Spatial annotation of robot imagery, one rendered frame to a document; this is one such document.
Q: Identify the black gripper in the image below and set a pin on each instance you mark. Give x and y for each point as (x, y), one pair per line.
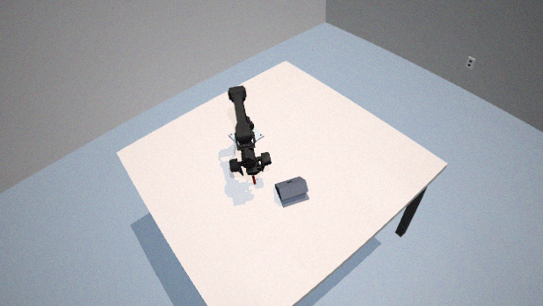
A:
(235, 166)

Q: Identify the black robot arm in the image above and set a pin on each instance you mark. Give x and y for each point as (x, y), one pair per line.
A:
(243, 131)

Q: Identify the grey sloped panel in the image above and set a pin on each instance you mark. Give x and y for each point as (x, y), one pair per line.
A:
(292, 191)

